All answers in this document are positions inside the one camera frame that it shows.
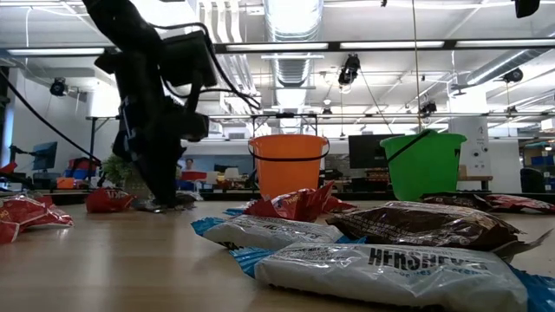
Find thin hanging cord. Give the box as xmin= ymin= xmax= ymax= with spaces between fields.
xmin=410 ymin=0 xmax=422 ymax=132

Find artificial green potted plant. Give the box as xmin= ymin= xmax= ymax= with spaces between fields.
xmin=101 ymin=153 xmax=151 ymax=200

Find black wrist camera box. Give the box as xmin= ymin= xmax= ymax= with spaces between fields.
xmin=160 ymin=30 xmax=219 ymax=88

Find brown chocolate bar packet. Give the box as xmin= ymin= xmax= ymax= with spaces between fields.
xmin=421 ymin=192 xmax=495 ymax=213
xmin=324 ymin=200 xmax=554 ymax=263

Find red blue storage bins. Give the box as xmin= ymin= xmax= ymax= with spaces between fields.
xmin=64 ymin=157 xmax=103 ymax=181

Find orange plastic bucket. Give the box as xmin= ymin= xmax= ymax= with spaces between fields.
xmin=247 ymin=133 xmax=330 ymax=201

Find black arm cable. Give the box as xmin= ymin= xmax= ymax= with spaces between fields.
xmin=0 ymin=68 xmax=104 ymax=166

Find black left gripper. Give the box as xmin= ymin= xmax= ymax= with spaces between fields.
xmin=94 ymin=42 xmax=211 ymax=205

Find monitor on arm mount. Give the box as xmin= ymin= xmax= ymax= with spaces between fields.
xmin=31 ymin=140 xmax=59 ymax=172

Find black background monitor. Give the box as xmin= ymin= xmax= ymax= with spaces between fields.
xmin=348 ymin=133 xmax=389 ymax=170

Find green plastic bucket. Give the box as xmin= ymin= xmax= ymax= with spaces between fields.
xmin=379 ymin=128 xmax=468 ymax=204

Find black overhead light beam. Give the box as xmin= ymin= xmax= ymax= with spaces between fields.
xmin=0 ymin=37 xmax=555 ymax=57

